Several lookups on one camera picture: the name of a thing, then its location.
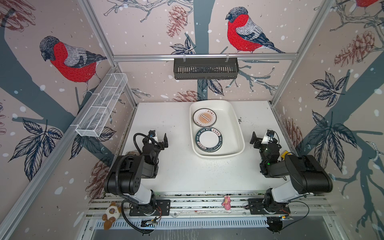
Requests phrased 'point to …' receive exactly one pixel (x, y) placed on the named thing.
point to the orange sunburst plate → (204, 117)
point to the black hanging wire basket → (206, 68)
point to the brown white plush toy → (113, 213)
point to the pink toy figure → (227, 203)
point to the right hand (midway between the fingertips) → (262, 132)
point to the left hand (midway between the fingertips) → (159, 131)
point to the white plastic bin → (227, 122)
